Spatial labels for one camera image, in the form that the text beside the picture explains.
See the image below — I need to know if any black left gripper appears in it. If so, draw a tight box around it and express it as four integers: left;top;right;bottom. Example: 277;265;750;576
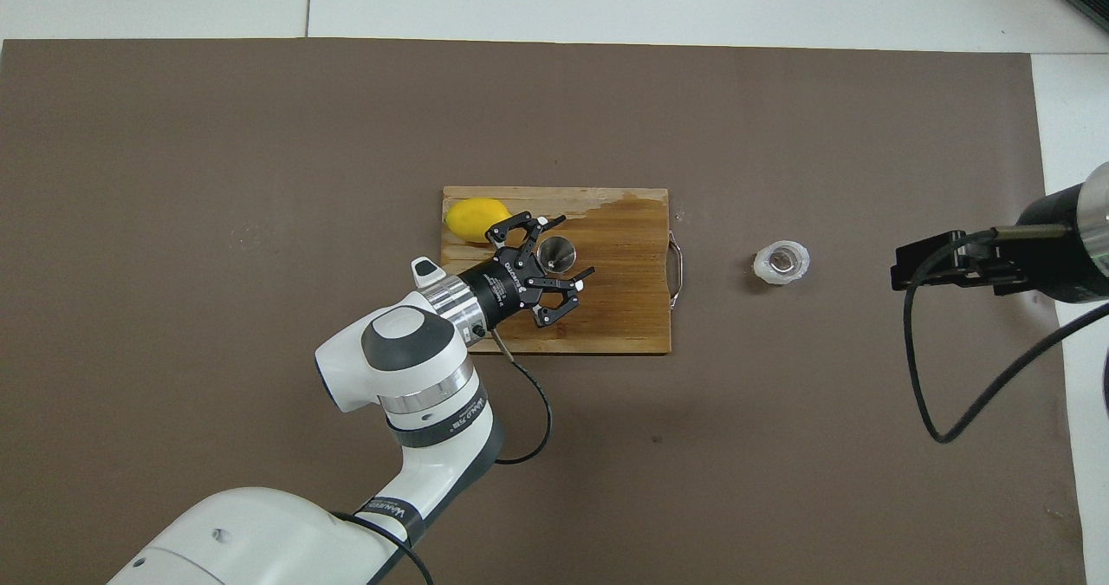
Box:
455;212;597;332

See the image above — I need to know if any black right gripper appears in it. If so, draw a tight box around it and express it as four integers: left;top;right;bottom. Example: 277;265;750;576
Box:
891;183;1109;305

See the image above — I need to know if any steel jigger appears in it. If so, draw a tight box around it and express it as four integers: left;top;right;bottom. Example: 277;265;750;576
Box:
537;237;577;274

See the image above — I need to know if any small clear glass cup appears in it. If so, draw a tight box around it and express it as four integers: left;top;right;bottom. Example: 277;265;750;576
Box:
752;240;812;287

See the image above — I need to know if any yellow lemon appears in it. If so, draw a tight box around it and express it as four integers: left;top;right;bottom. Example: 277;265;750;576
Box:
444;198;512;246

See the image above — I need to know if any wooden cutting board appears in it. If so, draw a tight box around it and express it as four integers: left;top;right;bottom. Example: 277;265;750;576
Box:
438;186;685;356

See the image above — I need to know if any brown table mat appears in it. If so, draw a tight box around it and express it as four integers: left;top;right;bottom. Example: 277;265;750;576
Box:
0;37;1088;585

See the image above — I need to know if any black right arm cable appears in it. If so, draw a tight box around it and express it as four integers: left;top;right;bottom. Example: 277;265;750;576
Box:
903;225;1109;445

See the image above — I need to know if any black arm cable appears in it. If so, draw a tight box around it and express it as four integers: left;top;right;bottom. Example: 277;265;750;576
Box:
903;225;1109;445
334;329;554;585

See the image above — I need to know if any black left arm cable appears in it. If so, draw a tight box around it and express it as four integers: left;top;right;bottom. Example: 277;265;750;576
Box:
334;329;554;585

